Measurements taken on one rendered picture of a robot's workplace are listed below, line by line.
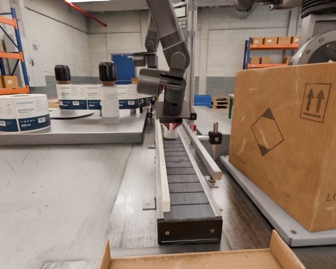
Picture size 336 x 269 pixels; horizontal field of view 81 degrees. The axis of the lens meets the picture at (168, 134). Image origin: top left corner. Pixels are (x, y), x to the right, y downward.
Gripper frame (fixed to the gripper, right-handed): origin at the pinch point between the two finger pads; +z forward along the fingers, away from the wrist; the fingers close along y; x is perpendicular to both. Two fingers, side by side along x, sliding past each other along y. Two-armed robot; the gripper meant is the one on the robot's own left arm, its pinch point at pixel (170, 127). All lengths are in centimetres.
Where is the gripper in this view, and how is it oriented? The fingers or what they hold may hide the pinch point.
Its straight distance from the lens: 67.0
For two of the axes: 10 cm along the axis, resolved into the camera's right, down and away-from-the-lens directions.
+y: -10.0, 0.1, -0.7
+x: 0.4, 8.2, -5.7
